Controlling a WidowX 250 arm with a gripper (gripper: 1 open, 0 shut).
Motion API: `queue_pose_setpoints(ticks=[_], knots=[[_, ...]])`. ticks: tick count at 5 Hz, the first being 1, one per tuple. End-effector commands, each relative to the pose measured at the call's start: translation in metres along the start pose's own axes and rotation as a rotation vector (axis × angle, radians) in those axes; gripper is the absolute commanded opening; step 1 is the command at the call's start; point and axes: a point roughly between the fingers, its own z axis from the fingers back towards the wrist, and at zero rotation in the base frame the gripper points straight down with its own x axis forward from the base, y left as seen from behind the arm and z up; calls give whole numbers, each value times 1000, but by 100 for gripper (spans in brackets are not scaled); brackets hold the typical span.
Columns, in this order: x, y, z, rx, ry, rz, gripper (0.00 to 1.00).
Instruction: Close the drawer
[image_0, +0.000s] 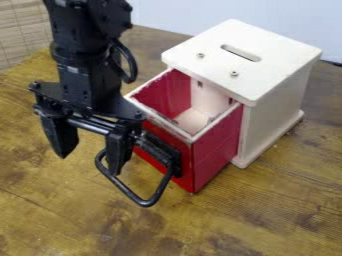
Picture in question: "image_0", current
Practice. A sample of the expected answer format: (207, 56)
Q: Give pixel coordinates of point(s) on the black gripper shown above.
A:
(88, 91)

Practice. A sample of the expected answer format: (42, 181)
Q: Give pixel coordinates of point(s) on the white wooden drawer cabinet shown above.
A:
(262, 69)

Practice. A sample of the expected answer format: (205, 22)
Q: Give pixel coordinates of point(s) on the black metal drawer handle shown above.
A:
(155, 159)

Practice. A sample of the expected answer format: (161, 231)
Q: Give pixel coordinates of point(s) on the red drawer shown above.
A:
(195, 118)

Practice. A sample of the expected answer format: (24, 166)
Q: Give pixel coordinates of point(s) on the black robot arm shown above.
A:
(87, 27)

